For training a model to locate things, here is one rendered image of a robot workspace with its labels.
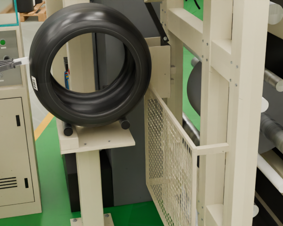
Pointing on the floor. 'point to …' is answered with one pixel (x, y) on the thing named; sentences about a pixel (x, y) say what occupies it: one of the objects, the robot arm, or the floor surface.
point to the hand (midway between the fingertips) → (21, 61)
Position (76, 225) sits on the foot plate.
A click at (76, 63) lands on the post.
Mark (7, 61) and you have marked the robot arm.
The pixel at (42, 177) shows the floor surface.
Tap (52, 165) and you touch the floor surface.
